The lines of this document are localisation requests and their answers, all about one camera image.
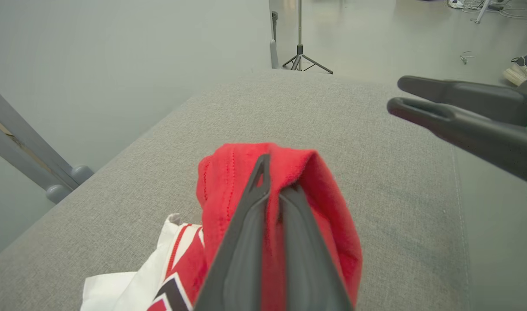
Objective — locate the white sneaker shoe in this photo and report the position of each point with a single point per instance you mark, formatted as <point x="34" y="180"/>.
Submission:
<point x="518" y="73"/>

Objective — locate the white stand leg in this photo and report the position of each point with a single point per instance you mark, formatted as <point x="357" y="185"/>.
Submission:
<point x="483" y="9"/>

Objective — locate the grey fabric sofa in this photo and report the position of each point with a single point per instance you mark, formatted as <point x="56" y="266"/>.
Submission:
<point x="116" y="216"/>

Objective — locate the red and white jersey shirt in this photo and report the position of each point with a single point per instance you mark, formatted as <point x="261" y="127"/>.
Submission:
<point x="323" y="207"/>

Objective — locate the black metal tripod stand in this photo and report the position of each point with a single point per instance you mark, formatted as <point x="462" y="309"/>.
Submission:
<point x="300" y="26"/>

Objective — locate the grey partition end post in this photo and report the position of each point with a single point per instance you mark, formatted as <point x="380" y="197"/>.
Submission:
<point x="275" y="54"/>

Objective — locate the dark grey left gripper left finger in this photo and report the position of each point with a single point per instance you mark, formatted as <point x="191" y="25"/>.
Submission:
<point x="239" y="268"/>

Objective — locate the small grey floor clip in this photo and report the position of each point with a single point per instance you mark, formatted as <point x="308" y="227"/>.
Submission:
<point x="464" y="57"/>

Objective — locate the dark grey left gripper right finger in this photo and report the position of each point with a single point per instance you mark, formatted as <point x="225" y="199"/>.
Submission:
<point x="310" y="276"/>

